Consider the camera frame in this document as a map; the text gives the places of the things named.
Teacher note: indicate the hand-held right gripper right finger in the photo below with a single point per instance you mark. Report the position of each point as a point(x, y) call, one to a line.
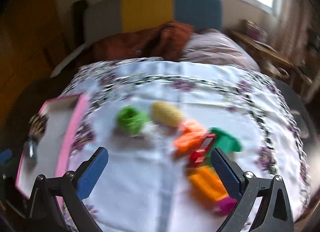
point(226, 174)

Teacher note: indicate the light green plastic toy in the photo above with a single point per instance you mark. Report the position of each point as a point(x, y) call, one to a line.
point(130, 120)

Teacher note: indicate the white embroidered floral tablecloth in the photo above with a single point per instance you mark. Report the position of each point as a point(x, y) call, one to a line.
point(150, 172)

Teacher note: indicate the wooden side table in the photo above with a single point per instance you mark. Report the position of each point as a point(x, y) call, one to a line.
point(267, 49)

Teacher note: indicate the yellow oval toy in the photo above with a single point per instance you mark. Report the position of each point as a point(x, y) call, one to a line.
point(167, 114)

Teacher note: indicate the wooden wardrobe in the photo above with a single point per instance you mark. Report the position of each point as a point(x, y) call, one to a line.
point(27, 41)

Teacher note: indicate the colourful padded headboard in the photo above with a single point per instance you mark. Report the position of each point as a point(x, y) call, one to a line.
point(150, 11)

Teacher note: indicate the orange plastic toy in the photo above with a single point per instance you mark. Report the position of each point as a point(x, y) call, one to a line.
point(207, 184)

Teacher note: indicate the light curtain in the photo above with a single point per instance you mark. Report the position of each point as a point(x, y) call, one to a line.
point(292, 14)

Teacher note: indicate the brown quilted jacket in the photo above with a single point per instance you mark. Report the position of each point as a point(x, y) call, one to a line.
point(145, 43)

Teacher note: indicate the grey metal object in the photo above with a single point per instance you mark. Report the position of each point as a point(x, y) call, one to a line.
point(31, 148)

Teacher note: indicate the orange linking cubes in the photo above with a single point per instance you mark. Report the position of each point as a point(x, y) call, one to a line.
point(189, 137)

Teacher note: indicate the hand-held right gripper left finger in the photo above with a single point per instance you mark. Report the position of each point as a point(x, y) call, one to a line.
point(92, 172)

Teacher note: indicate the red puzzle piece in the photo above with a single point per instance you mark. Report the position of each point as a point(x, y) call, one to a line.
point(197, 158)

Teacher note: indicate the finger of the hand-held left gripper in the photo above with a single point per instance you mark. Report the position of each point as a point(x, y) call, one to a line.
point(5, 155)

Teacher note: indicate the white bed frame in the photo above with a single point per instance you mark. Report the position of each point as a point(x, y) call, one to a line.
point(68, 56)

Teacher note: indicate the floral box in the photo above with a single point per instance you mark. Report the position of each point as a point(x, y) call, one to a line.
point(253, 28)

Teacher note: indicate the pink cardboard box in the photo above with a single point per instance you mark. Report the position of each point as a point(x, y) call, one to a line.
point(52, 137)

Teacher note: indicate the dark patterned object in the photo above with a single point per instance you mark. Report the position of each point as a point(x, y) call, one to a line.
point(38, 125)

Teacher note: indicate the teal green plastic toy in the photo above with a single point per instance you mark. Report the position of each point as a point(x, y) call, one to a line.
point(226, 139)

